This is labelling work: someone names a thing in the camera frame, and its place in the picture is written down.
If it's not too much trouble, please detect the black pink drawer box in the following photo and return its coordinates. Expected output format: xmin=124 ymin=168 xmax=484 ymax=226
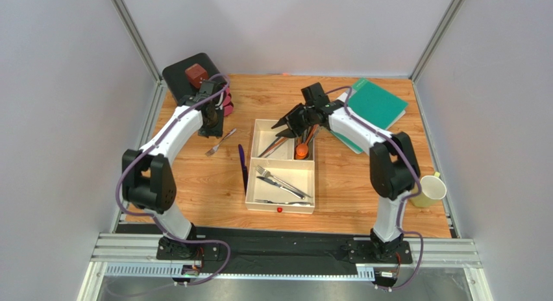
xmin=162 ymin=53 xmax=220 ymax=106

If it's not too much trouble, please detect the blue serrated knife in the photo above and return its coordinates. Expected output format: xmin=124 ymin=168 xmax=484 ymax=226
xmin=238 ymin=144 xmax=249 ymax=194

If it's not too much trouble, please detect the brown cube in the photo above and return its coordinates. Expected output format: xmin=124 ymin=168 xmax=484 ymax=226
xmin=185 ymin=64 xmax=209 ymax=89

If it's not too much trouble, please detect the white divided utensil tray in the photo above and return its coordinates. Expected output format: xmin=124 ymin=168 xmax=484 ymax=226
xmin=245 ymin=119 xmax=315 ymax=215

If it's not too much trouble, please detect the silver table knife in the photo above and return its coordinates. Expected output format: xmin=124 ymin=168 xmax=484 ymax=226
xmin=257 ymin=176 xmax=306 ymax=200

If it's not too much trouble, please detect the silver fork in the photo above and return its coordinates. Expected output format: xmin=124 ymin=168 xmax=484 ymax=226
xmin=254 ymin=199 xmax=313 ymax=206
xmin=205 ymin=128 xmax=237 ymax=157

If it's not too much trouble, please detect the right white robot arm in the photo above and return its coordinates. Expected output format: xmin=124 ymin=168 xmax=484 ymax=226
xmin=274 ymin=82 xmax=422 ymax=252

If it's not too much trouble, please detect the blue-grey chopstick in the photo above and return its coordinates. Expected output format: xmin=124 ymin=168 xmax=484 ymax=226
xmin=258 ymin=137 xmax=283 ymax=158

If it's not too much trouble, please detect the silver fork front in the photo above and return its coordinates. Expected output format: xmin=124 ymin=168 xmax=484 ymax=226
xmin=254 ymin=199 xmax=313 ymax=206

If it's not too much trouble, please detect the green notebook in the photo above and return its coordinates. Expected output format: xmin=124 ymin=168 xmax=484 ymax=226
xmin=348 ymin=78 xmax=408 ymax=130

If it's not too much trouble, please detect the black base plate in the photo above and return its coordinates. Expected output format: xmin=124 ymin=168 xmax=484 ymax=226
xmin=116 ymin=224 xmax=413 ymax=275

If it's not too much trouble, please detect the orange chopstick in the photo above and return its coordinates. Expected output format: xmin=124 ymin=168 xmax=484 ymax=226
xmin=263 ymin=138 xmax=291 ymax=158

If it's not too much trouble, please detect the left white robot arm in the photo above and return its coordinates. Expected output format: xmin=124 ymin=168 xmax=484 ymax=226
xmin=115 ymin=74 xmax=230 ymax=247

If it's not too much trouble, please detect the silver fork diagonal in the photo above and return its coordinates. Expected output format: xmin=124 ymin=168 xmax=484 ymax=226
xmin=255 ymin=165 xmax=311 ymax=198

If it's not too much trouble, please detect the aluminium frame rail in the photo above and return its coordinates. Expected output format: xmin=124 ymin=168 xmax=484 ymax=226
xmin=78 ymin=227 xmax=492 ymax=300

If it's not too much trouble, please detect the yellow-green mug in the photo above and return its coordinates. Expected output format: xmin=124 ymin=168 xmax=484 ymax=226
xmin=410 ymin=172 xmax=447 ymax=208

